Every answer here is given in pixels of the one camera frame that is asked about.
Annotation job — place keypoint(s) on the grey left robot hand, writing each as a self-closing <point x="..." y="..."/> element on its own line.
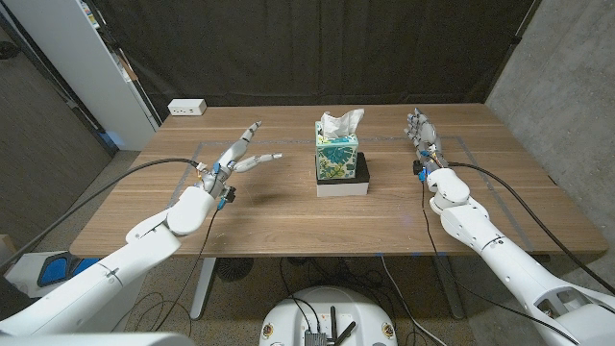
<point x="223" y="168"/>

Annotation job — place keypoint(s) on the black backdrop frame pole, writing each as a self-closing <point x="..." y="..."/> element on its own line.
<point x="516" y="38"/>

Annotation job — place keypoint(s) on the white tissue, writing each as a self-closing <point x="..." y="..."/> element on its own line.
<point x="338" y="125"/>

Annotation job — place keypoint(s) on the grey table leg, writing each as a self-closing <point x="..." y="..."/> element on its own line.
<point x="451" y="293"/>

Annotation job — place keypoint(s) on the teal floral tissue box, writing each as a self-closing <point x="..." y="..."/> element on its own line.
<point x="336" y="158"/>

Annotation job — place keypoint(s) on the white cabinet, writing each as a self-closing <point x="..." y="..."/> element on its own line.
<point x="81" y="62"/>

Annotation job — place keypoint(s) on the black round floor disc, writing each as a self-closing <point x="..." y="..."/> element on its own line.
<point x="234" y="269"/>

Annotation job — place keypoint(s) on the white power strip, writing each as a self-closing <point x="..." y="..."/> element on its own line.
<point x="186" y="106"/>

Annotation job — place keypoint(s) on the blue right wrist plug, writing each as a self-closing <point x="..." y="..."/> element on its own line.
<point x="422" y="177"/>

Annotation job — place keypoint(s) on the white device with blue pads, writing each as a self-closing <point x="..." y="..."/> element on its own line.
<point x="29" y="274"/>

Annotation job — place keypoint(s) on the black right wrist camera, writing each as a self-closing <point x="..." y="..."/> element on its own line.
<point x="417" y="167"/>

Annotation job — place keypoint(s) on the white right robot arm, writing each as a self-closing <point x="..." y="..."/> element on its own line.
<point x="509" y="259"/>

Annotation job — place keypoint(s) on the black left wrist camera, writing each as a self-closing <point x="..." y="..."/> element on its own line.
<point x="229" y="194"/>

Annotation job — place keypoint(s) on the black antenna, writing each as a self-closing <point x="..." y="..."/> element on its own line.
<point x="347" y="331"/>
<point x="333" y="322"/>

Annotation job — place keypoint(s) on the brown cardboard box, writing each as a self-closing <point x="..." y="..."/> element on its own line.
<point x="7" y="254"/>

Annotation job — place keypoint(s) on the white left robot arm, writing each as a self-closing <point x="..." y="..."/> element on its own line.
<point x="120" y="269"/>

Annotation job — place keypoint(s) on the grey router box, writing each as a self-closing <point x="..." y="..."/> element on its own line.
<point x="315" y="338"/>

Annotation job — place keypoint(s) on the black box with white base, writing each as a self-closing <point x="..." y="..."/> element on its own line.
<point x="342" y="188"/>

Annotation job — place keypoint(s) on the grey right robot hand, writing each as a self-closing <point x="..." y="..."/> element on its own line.
<point x="427" y="137"/>

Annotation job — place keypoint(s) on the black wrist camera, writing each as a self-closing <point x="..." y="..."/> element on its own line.
<point x="417" y="167"/>
<point x="229" y="194"/>

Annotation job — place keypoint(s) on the black backdrop curtain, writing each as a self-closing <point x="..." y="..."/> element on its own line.
<point x="312" y="48"/>

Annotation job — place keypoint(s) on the white robot torso edge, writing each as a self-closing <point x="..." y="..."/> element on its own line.
<point x="96" y="340"/>

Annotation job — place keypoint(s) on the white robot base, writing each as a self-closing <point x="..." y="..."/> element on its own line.
<point x="331" y="303"/>

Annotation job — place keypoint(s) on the white table leg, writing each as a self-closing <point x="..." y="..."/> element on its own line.
<point x="204" y="283"/>

